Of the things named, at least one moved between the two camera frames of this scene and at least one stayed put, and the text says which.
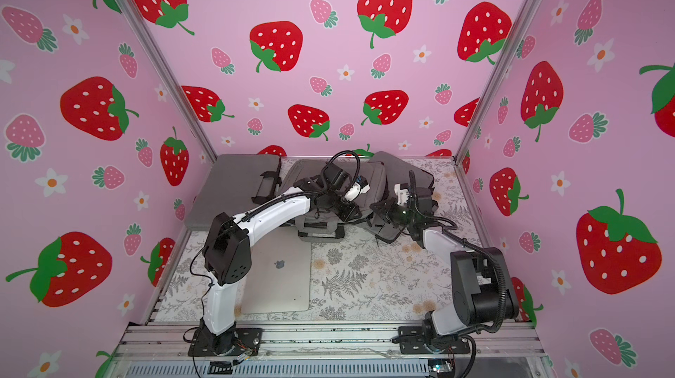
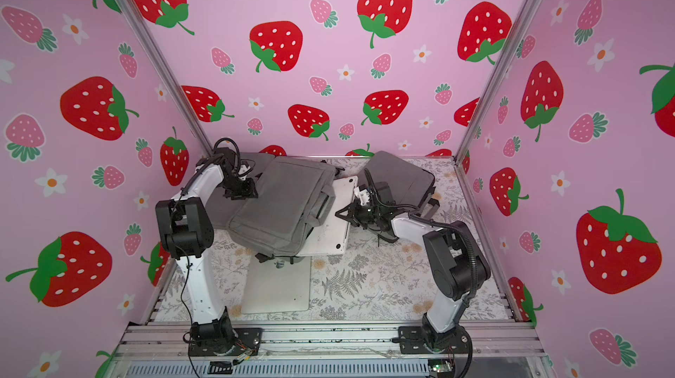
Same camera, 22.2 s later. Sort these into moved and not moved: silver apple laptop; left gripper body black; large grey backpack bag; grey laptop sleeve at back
Moved: large grey backpack bag; left gripper body black
Not moved: grey laptop sleeve at back; silver apple laptop
